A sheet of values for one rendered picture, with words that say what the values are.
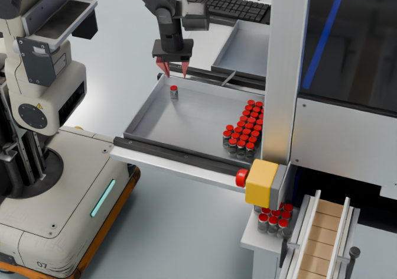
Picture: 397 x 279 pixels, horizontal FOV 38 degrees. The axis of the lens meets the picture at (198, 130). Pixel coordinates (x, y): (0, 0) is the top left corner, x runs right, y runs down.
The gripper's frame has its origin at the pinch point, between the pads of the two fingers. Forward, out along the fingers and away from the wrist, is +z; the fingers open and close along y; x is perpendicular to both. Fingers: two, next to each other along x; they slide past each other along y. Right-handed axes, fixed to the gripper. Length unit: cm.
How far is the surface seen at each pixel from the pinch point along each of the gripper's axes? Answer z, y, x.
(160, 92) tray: 9.8, -6.1, 3.9
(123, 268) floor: 97, -32, 0
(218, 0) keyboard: 17, 6, 64
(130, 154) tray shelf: 9.3, -10.3, -21.0
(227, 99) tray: 10.9, 13.1, 2.2
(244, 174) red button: -2.9, 19.7, -37.8
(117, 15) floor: 99, -70, 181
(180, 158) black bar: 8.2, 2.9, -23.0
